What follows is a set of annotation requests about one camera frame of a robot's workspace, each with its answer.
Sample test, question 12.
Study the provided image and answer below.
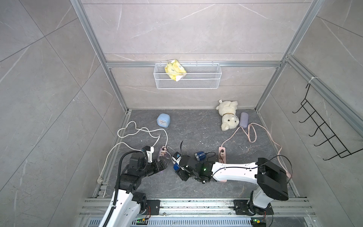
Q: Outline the pink charger plug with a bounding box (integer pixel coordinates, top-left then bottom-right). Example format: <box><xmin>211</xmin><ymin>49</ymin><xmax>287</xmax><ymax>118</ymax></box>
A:
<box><xmin>158</xmin><ymin>146</ymin><xmax>168</xmax><ymax>158</ymax></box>

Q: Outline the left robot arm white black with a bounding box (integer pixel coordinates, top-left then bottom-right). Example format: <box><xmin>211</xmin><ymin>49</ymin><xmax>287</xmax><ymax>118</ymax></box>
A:
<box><xmin>99</xmin><ymin>146</ymin><xmax>166</xmax><ymax>227</ymax></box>

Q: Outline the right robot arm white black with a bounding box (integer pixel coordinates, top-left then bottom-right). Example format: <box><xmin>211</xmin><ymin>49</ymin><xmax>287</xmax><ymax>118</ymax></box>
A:
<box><xmin>172</xmin><ymin>153</ymin><xmax>289</xmax><ymax>216</ymax></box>

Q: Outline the pink power strip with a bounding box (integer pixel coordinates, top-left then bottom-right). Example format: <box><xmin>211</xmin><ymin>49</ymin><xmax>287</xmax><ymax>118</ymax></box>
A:
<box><xmin>218</xmin><ymin>147</ymin><xmax>226</xmax><ymax>164</ymax></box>

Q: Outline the light blue alarm clock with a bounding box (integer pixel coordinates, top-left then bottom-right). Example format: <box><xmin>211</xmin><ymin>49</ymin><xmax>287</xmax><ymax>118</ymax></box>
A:
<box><xmin>157</xmin><ymin>113</ymin><xmax>171</xmax><ymax>128</ymax></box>

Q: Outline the cream teddy bear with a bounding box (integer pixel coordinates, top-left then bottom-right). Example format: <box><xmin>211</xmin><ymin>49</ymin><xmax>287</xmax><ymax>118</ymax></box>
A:
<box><xmin>216</xmin><ymin>100</ymin><xmax>240</xmax><ymax>131</ymax></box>

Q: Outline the lavender oval case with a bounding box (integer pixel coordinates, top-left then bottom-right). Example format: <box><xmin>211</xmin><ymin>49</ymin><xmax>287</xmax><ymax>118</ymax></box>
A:
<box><xmin>239</xmin><ymin>112</ymin><xmax>249</xmax><ymax>129</ymax></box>

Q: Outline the yellow wet wipes pack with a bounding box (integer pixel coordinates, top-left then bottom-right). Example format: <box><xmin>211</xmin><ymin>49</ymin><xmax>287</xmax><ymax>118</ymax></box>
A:
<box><xmin>164</xmin><ymin>60</ymin><xmax>187</xmax><ymax>82</ymax></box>

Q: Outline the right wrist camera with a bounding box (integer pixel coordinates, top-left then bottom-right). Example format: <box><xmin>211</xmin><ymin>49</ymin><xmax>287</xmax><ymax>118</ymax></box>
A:
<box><xmin>172</xmin><ymin>152</ymin><xmax>182</xmax><ymax>164</ymax></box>

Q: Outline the white power cable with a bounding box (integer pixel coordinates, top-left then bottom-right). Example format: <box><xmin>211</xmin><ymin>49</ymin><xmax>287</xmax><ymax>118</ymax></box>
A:
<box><xmin>97</xmin><ymin>120</ymin><xmax>169</xmax><ymax>184</ymax></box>

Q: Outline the pink power cable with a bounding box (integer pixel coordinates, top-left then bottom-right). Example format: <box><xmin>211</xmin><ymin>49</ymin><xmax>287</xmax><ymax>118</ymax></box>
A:
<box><xmin>220</xmin><ymin>122</ymin><xmax>293</xmax><ymax>179</ymax></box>

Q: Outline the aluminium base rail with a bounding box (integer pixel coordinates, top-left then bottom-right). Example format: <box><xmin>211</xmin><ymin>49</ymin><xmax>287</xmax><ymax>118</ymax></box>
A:
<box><xmin>77</xmin><ymin>198</ymin><xmax>320</xmax><ymax>227</ymax></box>

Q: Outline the white wire mesh basket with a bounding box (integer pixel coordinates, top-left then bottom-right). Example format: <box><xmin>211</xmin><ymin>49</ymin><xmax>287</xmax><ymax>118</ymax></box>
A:
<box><xmin>154</xmin><ymin>63</ymin><xmax>222</xmax><ymax>89</ymax></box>

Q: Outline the black wall hook rack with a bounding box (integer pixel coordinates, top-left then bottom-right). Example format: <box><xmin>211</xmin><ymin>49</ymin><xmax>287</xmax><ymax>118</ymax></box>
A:
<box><xmin>292</xmin><ymin>83</ymin><xmax>363</xmax><ymax>161</ymax></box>

